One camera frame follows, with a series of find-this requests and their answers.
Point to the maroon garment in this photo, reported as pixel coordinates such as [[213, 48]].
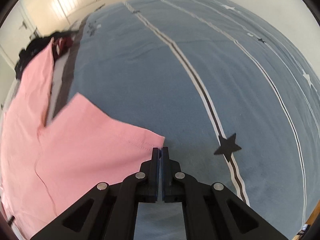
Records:
[[66, 43]]

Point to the pink printed T-shirt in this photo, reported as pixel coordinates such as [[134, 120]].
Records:
[[75, 142]]

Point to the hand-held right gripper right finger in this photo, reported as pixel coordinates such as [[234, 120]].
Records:
[[171, 175]]

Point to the black jacket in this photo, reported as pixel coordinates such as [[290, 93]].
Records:
[[35, 47]]

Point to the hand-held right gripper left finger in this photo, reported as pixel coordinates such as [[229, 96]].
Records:
[[150, 175]]

